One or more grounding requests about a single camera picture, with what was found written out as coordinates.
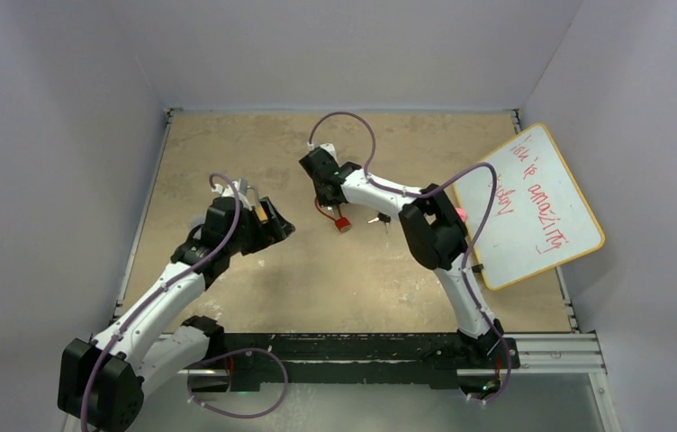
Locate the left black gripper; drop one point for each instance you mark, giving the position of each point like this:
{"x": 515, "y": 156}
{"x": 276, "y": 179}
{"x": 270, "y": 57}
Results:
{"x": 263, "y": 235}

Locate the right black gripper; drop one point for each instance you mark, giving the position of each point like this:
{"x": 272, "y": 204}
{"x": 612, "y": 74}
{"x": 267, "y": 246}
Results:
{"x": 324, "y": 200}

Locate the black head keys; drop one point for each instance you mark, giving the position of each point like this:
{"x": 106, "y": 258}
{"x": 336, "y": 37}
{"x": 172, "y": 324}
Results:
{"x": 383, "y": 220}

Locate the brass padlock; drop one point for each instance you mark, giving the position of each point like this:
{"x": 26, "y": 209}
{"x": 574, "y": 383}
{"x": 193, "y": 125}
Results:
{"x": 261, "y": 213}

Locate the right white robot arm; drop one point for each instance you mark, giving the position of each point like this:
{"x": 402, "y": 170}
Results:
{"x": 434, "y": 233}

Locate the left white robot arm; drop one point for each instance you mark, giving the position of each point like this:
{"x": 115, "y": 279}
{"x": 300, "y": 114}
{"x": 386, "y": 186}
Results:
{"x": 104, "y": 381}

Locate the pink cap bottle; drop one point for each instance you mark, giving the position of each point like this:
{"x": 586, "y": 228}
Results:
{"x": 462, "y": 214}

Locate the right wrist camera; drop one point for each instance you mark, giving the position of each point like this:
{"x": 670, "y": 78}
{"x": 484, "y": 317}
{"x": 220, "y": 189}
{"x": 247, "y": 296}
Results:
{"x": 329, "y": 147}

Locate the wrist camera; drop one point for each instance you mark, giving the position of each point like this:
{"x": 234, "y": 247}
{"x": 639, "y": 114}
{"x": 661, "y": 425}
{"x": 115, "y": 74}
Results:
{"x": 329, "y": 147}
{"x": 236, "y": 188}

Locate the red cable lock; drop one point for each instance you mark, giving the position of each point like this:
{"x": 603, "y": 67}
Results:
{"x": 334, "y": 213}

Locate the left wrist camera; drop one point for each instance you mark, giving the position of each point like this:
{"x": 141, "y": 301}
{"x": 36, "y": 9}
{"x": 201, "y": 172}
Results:
{"x": 236, "y": 188}

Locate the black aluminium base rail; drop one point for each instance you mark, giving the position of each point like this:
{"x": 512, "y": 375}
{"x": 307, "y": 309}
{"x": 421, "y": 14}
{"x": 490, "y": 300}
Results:
{"x": 242, "y": 362}

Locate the whiteboard with yellow frame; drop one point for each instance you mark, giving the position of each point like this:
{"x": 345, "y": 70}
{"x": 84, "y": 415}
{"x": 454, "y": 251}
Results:
{"x": 531, "y": 216}

